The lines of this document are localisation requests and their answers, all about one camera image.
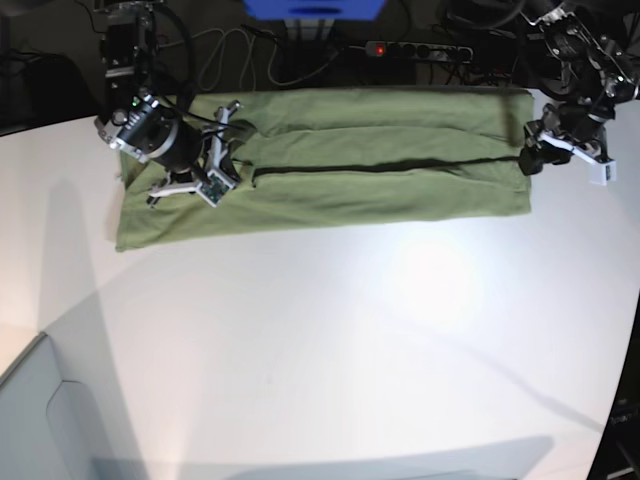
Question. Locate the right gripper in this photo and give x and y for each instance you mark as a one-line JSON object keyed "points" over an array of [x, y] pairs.
{"points": [[151, 132]]}

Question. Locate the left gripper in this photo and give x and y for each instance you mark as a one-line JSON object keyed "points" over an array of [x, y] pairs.
{"points": [[564, 131]]}

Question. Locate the green T-shirt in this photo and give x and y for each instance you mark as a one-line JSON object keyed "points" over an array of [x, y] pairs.
{"points": [[317, 158]]}

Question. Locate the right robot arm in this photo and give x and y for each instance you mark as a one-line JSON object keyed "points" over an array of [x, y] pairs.
{"points": [[129, 48]]}

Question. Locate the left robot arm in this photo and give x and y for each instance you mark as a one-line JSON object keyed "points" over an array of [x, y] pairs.
{"points": [[602, 72]]}

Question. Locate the blue plastic box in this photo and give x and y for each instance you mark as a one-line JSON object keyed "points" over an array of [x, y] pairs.
{"points": [[268, 10]]}

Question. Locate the white power strip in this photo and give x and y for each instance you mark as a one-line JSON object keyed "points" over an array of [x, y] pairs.
{"points": [[426, 52]]}

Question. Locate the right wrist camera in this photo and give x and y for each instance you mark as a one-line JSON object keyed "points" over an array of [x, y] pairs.
{"points": [[218, 186]]}

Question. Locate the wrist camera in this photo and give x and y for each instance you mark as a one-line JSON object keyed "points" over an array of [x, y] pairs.
{"points": [[218, 186], [602, 174]]}

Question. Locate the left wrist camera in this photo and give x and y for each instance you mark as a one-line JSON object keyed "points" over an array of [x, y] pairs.
{"points": [[602, 174]]}

